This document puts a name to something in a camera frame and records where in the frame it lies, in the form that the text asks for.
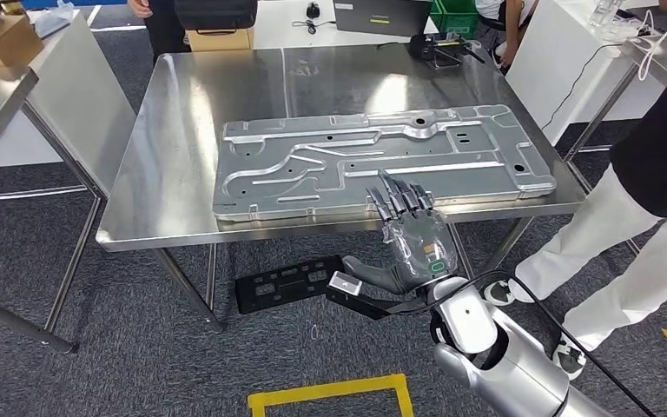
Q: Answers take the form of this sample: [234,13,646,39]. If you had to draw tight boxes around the stamped aluminium plate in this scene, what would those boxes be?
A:
[212,104,558,222]

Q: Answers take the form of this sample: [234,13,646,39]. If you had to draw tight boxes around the steel workbench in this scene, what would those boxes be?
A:
[96,43,591,334]

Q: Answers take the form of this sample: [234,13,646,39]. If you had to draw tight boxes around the green plastic crate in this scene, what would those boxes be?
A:
[430,0,479,40]

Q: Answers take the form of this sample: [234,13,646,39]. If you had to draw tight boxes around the clear plastic bag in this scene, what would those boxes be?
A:
[25,0,76,40]

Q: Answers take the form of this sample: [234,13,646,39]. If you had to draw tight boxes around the white desk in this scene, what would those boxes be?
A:
[251,0,441,50]

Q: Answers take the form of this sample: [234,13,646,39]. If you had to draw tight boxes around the thin black power cable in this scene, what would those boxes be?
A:
[542,43,623,132]

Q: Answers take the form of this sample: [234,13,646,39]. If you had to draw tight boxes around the black device with antennas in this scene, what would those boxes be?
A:
[408,32,487,69]

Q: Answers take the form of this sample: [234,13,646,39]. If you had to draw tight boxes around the grey laptop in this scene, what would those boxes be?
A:
[333,0,433,37]

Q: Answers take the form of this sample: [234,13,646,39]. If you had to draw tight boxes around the person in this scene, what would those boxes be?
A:
[474,0,538,73]
[485,43,667,381]
[127,0,192,62]

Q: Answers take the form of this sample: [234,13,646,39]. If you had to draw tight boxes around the white cable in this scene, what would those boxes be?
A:
[635,0,667,82]

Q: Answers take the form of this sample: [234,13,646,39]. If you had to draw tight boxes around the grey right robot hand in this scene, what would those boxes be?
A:
[341,169,460,296]

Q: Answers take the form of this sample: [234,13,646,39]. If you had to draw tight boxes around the black plastic panel part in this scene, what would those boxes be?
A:
[234,255,347,315]

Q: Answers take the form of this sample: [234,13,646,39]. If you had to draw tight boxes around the black carry case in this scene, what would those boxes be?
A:
[173,0,259,31]

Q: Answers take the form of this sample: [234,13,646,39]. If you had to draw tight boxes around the clear plastic item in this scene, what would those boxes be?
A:
[588,0,625,30]

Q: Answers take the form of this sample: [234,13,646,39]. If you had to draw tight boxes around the white floor tape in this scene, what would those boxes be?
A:
[89,4,148,33]

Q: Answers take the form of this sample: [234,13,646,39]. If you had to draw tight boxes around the white table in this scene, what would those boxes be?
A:
[505,0,667,145]
[0,11,137,200]

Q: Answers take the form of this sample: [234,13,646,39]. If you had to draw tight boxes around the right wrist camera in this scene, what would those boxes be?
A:
[326,271,426,321]

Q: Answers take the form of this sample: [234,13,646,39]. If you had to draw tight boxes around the brown cardboard box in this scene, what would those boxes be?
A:
[0,14,45,69]
[186,27,254,53]

